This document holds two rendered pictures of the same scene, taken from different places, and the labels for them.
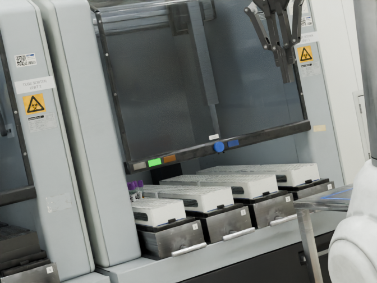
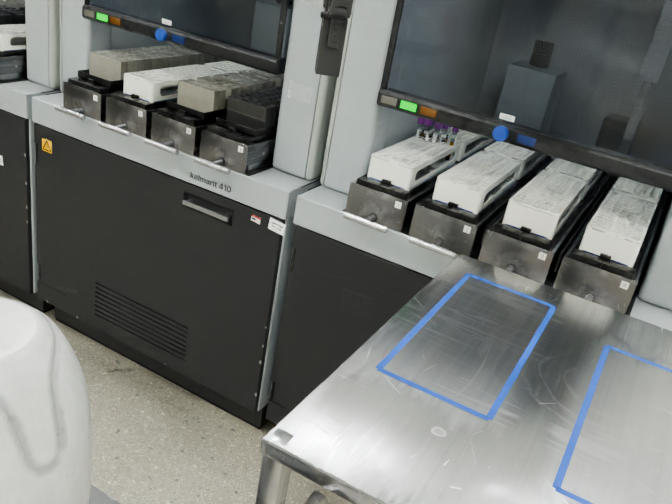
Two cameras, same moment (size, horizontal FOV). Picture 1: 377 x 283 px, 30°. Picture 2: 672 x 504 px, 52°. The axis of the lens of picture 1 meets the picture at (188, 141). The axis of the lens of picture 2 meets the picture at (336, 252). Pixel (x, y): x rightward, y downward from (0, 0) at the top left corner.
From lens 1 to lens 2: 134 cm
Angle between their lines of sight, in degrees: 54
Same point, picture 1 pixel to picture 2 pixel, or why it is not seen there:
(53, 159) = (311, 43)
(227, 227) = (437, 231)
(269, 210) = (505, 251)
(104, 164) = (360, 78)
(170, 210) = (391, 170)
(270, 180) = (544, 218)
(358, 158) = not seen: outside the picture
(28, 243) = (256, 115)
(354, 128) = not seen: outside the picture
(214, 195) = (452, 187)
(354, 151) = not seen: outside the picture
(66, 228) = (297, 123)
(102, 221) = (334, 137)
